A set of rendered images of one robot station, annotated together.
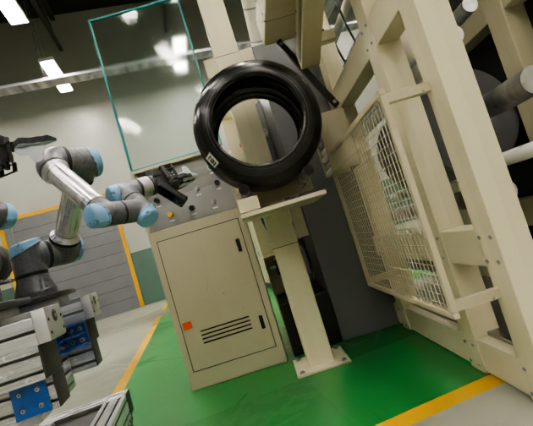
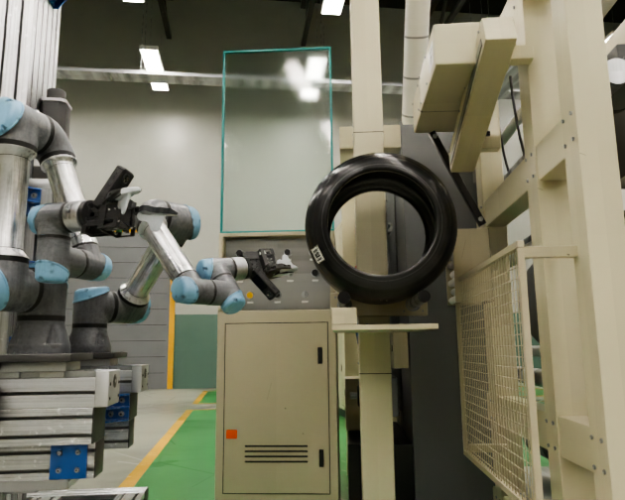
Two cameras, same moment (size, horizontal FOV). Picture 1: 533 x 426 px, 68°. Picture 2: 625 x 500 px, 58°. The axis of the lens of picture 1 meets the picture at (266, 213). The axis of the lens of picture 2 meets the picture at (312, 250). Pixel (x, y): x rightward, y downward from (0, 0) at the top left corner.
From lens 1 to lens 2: 38 cm
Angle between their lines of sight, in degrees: 8
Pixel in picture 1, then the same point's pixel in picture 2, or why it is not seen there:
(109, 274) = (141, 333)
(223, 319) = (276, 440)
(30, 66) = (127, 49)
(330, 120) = (469, 240)
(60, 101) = (148, 99)
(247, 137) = (365, 232)
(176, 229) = (252, 314)
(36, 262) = (99, 313)
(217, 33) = (363, 105)
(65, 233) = (137, 291)
